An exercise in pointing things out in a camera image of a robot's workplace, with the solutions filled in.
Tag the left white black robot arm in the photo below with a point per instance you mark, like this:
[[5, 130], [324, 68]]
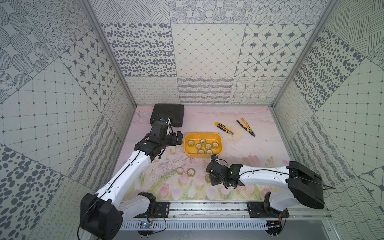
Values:
[[103, 213]]

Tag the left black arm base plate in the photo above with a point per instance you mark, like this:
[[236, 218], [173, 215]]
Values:
[[159, 210]]

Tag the white ventilation grille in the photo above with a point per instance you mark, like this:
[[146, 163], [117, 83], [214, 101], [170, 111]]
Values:
[[195, 225]]

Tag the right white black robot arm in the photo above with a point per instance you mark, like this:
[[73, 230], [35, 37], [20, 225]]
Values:
[[298, 185]]

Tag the yellow plastic storage box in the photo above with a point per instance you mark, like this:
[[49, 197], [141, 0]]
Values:
[[192, 152]]

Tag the yellow black utility knife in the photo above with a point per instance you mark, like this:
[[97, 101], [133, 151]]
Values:
[[223, 128]]

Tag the yellow black pliers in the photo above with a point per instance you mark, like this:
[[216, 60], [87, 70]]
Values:
[[246, 126]]

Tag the black plastic tool case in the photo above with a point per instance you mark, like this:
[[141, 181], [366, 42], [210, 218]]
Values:
[[174, 112]]

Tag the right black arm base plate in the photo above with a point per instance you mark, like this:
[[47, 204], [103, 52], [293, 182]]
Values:
[[258, 210]]

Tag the aluminium mounting rail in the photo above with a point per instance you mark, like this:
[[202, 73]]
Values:
[[233, 210]]

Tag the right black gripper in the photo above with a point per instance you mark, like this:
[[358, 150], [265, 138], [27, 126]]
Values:
[[213, 182]]

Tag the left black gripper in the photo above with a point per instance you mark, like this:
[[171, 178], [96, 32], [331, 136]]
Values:
[[174, 138]]

